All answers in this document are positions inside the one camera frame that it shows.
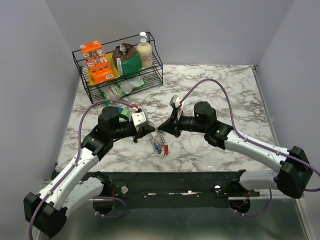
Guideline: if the green white snack pouch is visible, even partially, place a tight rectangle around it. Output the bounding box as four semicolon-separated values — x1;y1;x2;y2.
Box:
100;76;146;100

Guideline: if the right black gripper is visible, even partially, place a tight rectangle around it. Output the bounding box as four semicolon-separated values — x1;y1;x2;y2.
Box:
158;108;207;137

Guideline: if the yellow packet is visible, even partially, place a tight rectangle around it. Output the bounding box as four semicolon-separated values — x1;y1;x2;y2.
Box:
88;53;120;86

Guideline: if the brown and green bag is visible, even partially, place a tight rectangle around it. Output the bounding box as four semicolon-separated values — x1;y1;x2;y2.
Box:
112;43;142;79

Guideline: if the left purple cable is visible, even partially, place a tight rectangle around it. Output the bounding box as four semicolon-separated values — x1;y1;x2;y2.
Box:
28;99;141;240

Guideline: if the small blue white box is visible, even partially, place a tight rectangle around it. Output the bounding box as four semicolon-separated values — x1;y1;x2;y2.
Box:
105;101;132;122

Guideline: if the red key tag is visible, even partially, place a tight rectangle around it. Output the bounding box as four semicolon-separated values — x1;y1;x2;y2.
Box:
163;144;169;157

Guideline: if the blue key tag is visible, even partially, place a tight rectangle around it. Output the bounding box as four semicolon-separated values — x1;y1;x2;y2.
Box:
152;142;162;154

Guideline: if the orange product box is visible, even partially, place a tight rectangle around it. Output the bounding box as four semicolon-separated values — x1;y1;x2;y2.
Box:
80;40;115;85

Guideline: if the cream pump lotion bottle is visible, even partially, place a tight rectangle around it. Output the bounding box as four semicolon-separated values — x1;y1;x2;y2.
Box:
136;32;153;68

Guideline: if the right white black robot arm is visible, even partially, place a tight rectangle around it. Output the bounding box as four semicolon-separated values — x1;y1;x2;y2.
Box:
159;101;313;199

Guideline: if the black wire shelf rack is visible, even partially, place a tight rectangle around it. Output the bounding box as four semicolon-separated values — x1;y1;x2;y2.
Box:
72;31;164;104

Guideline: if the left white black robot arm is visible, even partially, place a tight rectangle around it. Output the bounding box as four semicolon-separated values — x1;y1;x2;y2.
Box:
23;106;156;239

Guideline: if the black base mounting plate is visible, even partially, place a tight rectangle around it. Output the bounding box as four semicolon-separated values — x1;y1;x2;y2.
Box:
82;170;260;209

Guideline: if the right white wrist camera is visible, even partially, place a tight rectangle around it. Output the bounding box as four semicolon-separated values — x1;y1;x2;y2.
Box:
169;94;183;109

